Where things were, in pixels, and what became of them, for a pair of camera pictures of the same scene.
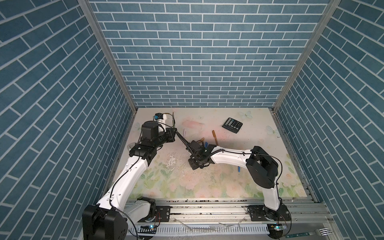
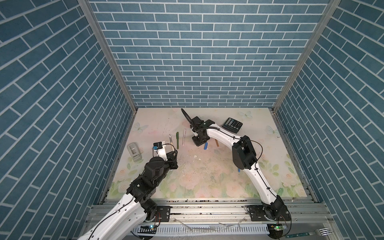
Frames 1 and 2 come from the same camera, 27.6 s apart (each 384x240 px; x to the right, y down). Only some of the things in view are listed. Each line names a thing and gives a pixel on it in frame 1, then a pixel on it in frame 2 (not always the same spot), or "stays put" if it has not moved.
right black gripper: x=193 y=166 to x=196 y=143
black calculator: x=232 y=125 stays put
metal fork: x=318 y=232 stays put
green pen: x=173 y=120 to x=177 y=138
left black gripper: x=169 y=132 to x=170 y=156
